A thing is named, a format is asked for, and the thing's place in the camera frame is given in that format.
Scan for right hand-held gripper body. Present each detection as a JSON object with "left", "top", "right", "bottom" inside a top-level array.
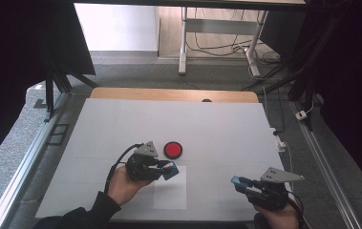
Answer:
[{"left": 247, "top": 166, "right": 306, "bottom": 212}]

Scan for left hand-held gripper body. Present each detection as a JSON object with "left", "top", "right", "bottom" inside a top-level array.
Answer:
[{"left": 124, "top": 140, "right": 165, "bottom": 182}]

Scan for blue transparent stamp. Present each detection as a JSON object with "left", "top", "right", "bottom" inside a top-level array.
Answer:
[{"left": 161, "top": 161, "right": 181, "bottom": 181}]

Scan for person's right hand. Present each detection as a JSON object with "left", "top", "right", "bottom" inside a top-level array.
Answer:
[{"left": 253, "top": 203, "right": 301, "bottom": 229}]

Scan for person's left hand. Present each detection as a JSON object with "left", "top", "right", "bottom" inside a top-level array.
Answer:
[{"left": 107, "top": 165, "right": 154, "bottom": 206}]

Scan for round red ink pad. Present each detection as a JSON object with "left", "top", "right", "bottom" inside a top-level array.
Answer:
[{"left": 163, "top": 140, "right": 183, "bottom": 160}]

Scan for white sheet of paper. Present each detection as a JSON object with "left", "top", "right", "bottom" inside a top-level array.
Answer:
[{"left": 152, "top": 165, "right": 188, "bottom": 211}]

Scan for white table cover board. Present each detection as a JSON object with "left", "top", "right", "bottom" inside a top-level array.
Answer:
[{"left": 34, "top": 97, "right": 294, "bottom": 222}]

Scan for wooden table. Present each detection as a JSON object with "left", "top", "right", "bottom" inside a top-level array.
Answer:
[{"left": 90, "top": 87, "right": 260, "bottom": 104}]

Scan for small white plug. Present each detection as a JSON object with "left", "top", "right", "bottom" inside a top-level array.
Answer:
[{"left": 294, "top": 109, "right": 309, "bottom": 121}]

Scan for black metal stand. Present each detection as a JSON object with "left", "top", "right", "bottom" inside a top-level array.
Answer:
[{"left": 33, "top": 47, "right": 99, "bottom": 124}]

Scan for black curtain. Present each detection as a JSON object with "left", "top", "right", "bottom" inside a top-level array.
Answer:
[
  {"left": 259, "top": 0, "right": 362, "bottom": 201},
  {"left": 0, "top": 0, "right": 97, "bottom": 175}
]

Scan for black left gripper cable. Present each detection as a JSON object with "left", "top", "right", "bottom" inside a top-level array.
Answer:
[{"left": 103, "top": 142, "right": 145, "bottom": 195}]

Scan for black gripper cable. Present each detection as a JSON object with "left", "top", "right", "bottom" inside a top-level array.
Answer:
[
  {"left": 285, "top": 190, "right": 307, "bottom": 229},
  {"left": 103, "top": 142, "right": 145, "bottom": 195}
]

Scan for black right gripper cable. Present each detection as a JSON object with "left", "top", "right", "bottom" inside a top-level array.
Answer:
[{"left": 285, "top": 190, "right": 307, "bottom": 229}]

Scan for white connector with cable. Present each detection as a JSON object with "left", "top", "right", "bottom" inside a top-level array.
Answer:
[{"left": 269, "top": 127, "right": 294, "bottom": 182}]

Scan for aluminium rail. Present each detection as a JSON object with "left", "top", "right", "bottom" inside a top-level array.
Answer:
[
  {"left": 287, "top": 99, "right": 362, "bottom": 229},
  {"left": 0, "top": 92, "right": 74, "bottom": 229}
]

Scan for white metal desk frame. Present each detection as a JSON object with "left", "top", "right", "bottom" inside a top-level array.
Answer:
[{"left": 178, "top": 6, "right": 269, "bottom": 78}]

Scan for black floor cables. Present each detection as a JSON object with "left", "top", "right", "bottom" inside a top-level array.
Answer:
[{"left": 186, "top": 8, "right": 282, "bottom": 66}]

